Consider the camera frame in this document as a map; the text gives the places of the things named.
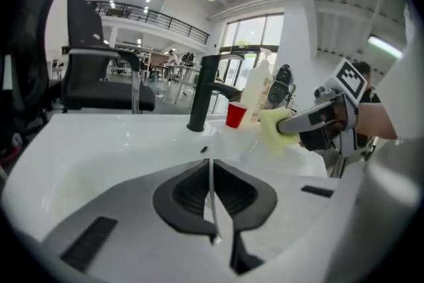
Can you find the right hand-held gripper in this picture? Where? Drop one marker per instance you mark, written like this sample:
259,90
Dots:
351,79

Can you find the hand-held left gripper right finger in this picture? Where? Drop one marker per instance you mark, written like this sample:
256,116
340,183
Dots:
291,205

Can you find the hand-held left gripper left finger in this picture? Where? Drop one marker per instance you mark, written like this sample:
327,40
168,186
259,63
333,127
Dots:
126,208

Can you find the yellow cleaning cloth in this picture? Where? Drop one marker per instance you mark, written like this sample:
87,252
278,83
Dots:
275,132

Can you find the person's right forearm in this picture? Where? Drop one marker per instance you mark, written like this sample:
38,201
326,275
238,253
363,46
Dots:
374,119

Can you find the person's right hand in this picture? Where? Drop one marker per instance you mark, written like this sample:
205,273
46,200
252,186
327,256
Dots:
339,116

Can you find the grey black appliance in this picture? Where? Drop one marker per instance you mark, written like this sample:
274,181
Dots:
280,89

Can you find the pump soap bottle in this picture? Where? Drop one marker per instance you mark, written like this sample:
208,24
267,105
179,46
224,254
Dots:
256,89

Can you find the white ceramic sink basin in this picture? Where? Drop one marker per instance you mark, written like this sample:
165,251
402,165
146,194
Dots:
99,149

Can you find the red plastic cup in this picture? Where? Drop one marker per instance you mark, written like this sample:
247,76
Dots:
236,114

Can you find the black faucet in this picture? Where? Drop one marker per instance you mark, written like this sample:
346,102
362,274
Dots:
202,92

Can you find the person's white rabbit-print shirt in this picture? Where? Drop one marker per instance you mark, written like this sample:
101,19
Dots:
412,102

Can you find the glass entrance doors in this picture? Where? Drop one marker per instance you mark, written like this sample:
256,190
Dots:
255,33

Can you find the tube ceiling light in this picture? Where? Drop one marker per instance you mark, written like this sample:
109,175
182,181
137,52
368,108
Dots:
386,46

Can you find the black mesh chrome-leg chair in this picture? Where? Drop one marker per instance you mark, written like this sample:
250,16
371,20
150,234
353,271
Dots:
99,92

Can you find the white wooden table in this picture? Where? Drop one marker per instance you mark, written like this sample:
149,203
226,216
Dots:
180,71

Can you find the black balcony railing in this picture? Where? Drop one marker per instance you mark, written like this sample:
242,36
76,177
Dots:
172,24

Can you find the black high-back office chair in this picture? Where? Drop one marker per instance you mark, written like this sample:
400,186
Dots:
26,59

